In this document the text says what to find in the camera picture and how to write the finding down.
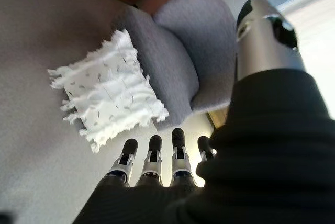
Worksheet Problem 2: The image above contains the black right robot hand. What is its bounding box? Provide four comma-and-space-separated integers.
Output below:
73, 0, 335, 224

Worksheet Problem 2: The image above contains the white fringed cushion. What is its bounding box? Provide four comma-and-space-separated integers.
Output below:
47, 29, 170, 154

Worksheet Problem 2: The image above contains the grey fabric tub armchair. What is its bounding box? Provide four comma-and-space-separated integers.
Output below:
115, 0, 238, 132

